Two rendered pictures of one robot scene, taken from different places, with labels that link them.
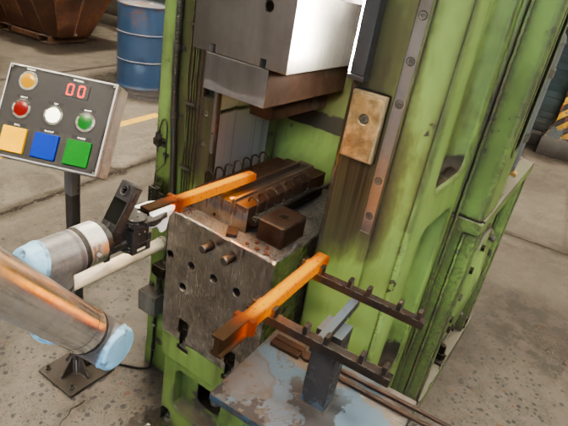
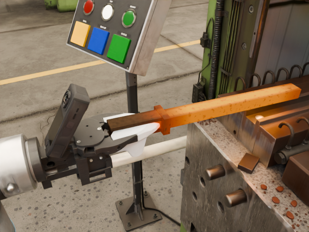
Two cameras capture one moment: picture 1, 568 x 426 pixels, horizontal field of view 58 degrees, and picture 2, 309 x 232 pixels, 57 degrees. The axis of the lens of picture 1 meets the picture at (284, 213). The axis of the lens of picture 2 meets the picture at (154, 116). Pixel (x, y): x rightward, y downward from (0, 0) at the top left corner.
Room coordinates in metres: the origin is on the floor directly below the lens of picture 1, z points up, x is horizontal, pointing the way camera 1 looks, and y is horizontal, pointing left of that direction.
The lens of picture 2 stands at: (0.76, 0.02, 1.34)
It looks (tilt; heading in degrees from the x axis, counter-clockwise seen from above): 35 degrees down; 38
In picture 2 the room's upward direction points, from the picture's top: straight up
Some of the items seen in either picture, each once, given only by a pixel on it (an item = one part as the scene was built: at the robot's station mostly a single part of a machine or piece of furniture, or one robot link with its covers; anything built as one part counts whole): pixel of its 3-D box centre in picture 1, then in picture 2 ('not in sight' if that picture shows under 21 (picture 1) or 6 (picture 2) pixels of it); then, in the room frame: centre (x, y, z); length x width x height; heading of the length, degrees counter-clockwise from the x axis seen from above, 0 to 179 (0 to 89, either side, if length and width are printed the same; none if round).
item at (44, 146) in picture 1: (45, 146); (99, 41); (1.36, 0.72, 1.01); 0.07 x 0.05 x 0.07; 85
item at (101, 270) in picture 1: (111, 265); (149, 151); (1.38, 0.53, 0.62); 0.44 x 0.05 x 0.05; 150
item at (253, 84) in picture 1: (281, 73); not in sight; (1.46, 0.08, 1.32); 0.42 x 0.20 x 0.10; 150
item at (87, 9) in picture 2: (21, 108); (88, 6); (1.42, 0.82, 1.09); 0.05 x 0.03 x 0.04; 60
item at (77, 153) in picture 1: (77, 153); (119, 49); (1.36, 0.62, 1.01); 0.07 x 0.05 x 0.07; 85
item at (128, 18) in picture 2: (84, 122); (128, 18); (1.40, 0.62, 1.09); 0.05 x 0.03 x 0.04; 60
